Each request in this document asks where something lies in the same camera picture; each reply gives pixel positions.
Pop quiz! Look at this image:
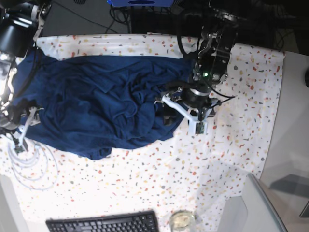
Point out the grey monitor edge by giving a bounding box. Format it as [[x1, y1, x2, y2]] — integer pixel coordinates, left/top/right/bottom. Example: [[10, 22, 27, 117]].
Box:
[[242, 174, 287, 232]]

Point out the terrazzo patterned tablecloth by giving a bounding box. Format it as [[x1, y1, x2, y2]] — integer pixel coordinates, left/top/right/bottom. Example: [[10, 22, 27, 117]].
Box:
[[0, 43, 285, 232]]

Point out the coiled white cable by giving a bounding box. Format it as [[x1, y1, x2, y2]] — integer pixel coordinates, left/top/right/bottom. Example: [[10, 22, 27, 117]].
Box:
[[6, 135, 59, 191]]

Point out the blue box at top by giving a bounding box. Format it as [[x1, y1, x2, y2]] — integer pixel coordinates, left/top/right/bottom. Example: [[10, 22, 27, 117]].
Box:
[[107, 0, 177, 7]]

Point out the dark blue t-shirt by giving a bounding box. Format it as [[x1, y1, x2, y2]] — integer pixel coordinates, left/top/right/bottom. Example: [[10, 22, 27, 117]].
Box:
[[13, 51, 193, 160]]

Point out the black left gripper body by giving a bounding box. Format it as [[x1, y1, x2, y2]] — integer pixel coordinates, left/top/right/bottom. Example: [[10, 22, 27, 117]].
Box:
[[180, 84, 216, 116]]

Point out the clear glass jar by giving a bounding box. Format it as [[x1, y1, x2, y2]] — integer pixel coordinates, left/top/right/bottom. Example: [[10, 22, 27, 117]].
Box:
[[169, 210, 196, 232]]

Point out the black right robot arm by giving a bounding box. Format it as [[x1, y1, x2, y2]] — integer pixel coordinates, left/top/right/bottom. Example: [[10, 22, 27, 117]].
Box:
[[0, 0, 52, 131]]

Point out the black computer keyboard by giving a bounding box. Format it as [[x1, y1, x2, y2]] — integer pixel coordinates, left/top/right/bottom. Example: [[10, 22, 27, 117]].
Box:
[[45, 211, 159, 232]]

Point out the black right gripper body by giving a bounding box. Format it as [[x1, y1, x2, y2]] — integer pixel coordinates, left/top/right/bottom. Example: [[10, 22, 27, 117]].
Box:
[[9, 98, 41, 126]]

